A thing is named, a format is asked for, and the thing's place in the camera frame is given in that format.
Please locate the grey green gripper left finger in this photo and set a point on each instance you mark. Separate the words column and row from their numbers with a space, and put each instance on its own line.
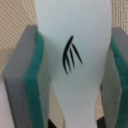
column 27, row 81

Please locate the grey green gripper right finger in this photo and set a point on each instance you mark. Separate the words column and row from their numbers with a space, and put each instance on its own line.
column 115, row 82

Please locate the white toy fish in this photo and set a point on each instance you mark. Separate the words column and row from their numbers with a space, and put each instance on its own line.
column 77, row 36

